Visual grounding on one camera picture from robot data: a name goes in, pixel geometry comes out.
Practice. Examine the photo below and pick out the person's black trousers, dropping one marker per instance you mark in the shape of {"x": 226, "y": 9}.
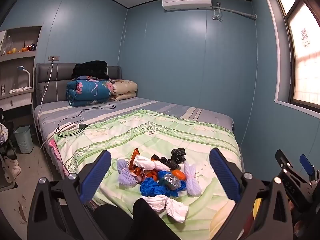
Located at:
{"x": 140, "y": 220}

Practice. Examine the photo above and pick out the green printed blanket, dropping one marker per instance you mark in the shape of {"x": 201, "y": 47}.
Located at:
{"x": 150, "y": 135}

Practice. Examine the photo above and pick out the orange fruit ornaments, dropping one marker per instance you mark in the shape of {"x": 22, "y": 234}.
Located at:
{"x": 11, "y": 51}

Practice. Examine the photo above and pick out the clear glass bottle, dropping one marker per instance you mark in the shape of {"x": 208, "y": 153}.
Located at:
{"x": 8, "y": 43}

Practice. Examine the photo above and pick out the white desk lamp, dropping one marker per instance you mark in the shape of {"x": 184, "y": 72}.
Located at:
{"x": 27, "y": 76}

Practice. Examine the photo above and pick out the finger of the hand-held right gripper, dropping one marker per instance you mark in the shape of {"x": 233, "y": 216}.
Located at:
{"x": 287, "y": 175}
{"x": 307, "y": 165}

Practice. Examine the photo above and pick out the window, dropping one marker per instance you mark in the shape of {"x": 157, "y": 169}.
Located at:
{"x": 305, "y": 67}

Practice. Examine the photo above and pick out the black plastic bag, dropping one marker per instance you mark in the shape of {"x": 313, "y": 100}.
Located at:
{"x": 175, "y": 158}

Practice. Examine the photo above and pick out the white shoe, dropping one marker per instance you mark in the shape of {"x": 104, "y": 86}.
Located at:
{"x": 11, "y": 160}
{"x": 13, "y": 173}

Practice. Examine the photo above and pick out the grey upholstered bed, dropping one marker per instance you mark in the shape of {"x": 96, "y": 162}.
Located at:
{"x": 50, "y": 80}

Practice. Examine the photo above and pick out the white air conditioner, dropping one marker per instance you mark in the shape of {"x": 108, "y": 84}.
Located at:
{"x": 187, "y": 1}

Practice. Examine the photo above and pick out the beige folded quilt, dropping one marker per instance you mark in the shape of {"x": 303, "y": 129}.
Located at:
{"x": 125, "y": 87}

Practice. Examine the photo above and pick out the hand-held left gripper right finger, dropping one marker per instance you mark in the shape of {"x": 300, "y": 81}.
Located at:
{"x": 225, "y": 175}

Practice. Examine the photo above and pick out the dark shiny figurines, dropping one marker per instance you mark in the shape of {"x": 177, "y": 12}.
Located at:
{"x": 31, "y": 47}

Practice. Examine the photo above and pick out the black chair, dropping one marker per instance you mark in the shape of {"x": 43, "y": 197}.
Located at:
{"x": 7, "y": 150}

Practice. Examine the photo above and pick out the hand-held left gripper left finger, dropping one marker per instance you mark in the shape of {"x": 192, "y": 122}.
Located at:
{"x": 96, "y": 175}

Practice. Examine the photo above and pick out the blue floral quilt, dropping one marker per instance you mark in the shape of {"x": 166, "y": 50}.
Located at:
{"x": 85, "y": 92}

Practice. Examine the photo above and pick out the orange figurine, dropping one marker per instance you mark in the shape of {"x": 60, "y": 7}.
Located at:
{"x": 23, "y": 48}

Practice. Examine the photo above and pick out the small white wall remote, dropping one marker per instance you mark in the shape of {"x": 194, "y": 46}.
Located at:
{"x": 2, "y": 89}

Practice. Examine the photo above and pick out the clear plastic wrapper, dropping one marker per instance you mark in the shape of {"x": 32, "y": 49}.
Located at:
{"x": 172, "y": 181}

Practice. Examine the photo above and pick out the white printed bag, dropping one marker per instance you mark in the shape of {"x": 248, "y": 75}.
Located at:
{"x": 3, "y": 132}

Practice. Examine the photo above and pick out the dark brown wrapper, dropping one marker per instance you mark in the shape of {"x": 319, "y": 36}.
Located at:
{"x": 155, "y": 157}

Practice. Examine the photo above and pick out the grey wall shelf desk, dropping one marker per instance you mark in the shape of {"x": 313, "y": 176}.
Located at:
{"x": 17, "y": 97}

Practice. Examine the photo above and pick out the black power adapter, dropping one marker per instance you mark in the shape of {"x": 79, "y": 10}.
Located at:
{"x": 83, "y": 126}

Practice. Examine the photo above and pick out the pinkish white plastic bag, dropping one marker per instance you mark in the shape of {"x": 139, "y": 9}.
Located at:
{"x": 147, "y": 163}

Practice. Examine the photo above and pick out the white cloth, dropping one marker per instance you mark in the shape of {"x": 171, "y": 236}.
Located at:
{"x": 18, "y": 89}

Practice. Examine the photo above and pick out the black folded blanket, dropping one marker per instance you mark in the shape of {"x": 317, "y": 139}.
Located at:
{"x": 90, "y": 68}

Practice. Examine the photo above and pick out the striped bed sheet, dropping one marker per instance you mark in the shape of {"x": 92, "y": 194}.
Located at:
{"x": 160, "y": 107}

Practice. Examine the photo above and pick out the yellow bin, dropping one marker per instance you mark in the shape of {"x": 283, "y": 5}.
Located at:
{"x": 258, "y": 206}

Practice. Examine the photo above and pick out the blue plastic bag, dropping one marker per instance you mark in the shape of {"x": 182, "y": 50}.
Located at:
{"x": 150, "y": 188}

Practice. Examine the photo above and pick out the pale green waste basket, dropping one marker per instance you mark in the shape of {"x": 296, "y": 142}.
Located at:
{"x": 23, "y": 140}

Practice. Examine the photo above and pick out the air conditioner pipe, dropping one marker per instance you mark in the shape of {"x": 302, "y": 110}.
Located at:
{"x": 237, "y": 12}

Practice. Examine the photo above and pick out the wall power outlet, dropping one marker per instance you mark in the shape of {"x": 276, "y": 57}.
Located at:
{"x": 53, "y": 58}

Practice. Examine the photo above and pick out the brown foil wrapper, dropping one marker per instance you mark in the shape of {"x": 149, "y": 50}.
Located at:
{"x": 136, "y": 153}

